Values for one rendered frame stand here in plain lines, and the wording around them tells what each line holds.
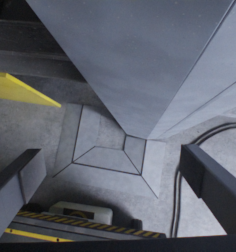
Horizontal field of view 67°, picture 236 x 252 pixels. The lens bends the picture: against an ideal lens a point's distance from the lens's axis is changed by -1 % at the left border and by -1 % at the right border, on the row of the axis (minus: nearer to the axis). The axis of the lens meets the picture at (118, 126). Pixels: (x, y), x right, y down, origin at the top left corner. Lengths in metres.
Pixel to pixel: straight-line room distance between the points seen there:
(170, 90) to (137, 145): 0.71
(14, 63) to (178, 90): 0.55
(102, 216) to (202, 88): 0.71
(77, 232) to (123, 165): 0.37
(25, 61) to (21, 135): 0.54
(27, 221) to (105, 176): 0.38
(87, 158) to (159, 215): 0.43
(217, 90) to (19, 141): 1.01
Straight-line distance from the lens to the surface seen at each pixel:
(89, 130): 0.91
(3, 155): 1.14
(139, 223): 0.83
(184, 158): 0.16
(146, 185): 0.89
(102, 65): 0.16
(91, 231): 0.63
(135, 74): 0.16
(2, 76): 0.68
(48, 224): 0.67
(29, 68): 0.61
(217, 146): 0.96
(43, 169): 0.17
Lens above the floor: 0.89
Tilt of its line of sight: 80 degrees down
